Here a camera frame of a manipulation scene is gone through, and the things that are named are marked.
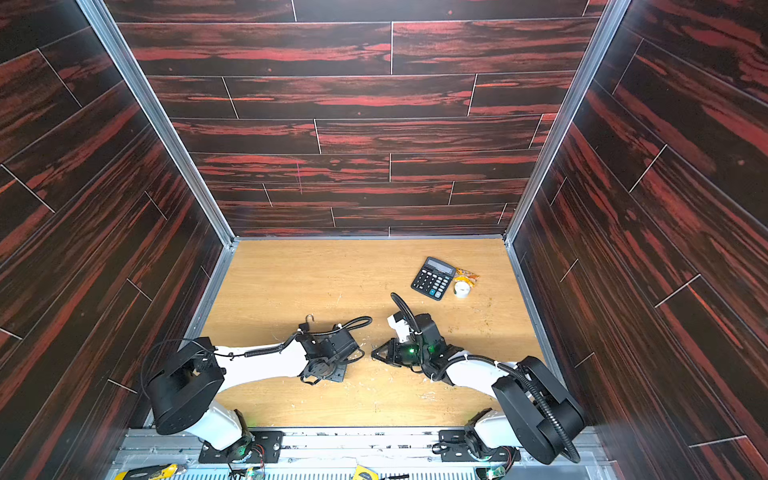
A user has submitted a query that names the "dark padlock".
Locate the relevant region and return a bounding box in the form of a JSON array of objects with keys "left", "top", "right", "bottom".
[{"left": 299, "top": 314, "right": 315, "bottom": 333}]

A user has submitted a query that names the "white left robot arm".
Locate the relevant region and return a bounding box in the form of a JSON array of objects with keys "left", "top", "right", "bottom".
[{"left": 145, "top": 323, "right": 364, "bottom": 459}]

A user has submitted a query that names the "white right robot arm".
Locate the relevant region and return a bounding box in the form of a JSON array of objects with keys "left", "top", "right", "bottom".
[{"left": 372, "top": 330, "right": 586, "bottom": 465}]

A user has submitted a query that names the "white label roll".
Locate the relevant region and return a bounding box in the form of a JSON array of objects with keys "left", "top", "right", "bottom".
[{"left": 453, "top": 280, "right": 472, "bottom": 299}]

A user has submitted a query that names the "black desktop calculator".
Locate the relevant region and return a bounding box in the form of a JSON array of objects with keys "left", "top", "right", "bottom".
[{"left": 411, "top": 257, "right": 457, "bottom": 301}]

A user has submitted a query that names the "orange snack packet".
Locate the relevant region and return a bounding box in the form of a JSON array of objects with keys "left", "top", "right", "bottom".
[{"left": 454, "top": 268, "right": 479, "bottom": 287}]

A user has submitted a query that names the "yellow tool at front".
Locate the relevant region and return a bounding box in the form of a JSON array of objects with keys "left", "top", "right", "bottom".
[{"left": 352, "top": 465, "right": 380, "bottom": 480}]

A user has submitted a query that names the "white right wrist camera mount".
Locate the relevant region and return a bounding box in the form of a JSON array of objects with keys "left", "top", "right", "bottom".
[{"left": 387, "top": 312, "right": 415, "bottom": 344}]

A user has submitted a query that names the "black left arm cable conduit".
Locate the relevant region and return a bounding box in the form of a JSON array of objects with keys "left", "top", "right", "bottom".
[{"left": 140, "top": 315, "right": 374, "bottom": 385}]

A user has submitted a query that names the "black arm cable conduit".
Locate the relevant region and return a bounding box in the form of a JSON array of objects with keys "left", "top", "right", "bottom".
[
  {"left": 389, "top": 292, "right": 583, "bottom": 464},
  {"left": 140, "top": 315, "right": 374, "bottom": 385}
]

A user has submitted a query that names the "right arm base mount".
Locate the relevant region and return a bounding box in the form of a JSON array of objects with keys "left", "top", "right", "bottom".
[{"left": 431, "top": 408, "right": 521, "bottom": 467}]

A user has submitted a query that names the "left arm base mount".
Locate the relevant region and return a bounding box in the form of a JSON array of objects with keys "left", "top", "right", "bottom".
[{"left": 198, "top": 409, "right": 284, "bottom": 464}]

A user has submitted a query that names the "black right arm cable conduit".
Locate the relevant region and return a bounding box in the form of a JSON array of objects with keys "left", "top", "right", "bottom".
[{"left": 389, "top": 292, "right": 583, "bottom": 464}]

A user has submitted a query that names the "aluminium corner post right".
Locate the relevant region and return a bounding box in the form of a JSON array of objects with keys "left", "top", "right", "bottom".
[{"left": 505, "top": 0, "right": 631, "bottom": 252}]

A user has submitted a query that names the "aluminium corner post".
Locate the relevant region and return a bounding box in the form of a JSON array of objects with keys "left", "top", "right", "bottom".
[
  {"left": 76, "top": 0, "right": 237, "bottom": 249},
  {"left": 505, "top": 0, "right": 631, "bottom": 252}
]

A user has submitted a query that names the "aluminium corner post left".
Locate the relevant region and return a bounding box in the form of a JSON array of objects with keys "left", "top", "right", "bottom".
[{"left": 76, "top": 0, "right": 237, "bottom": 249}]

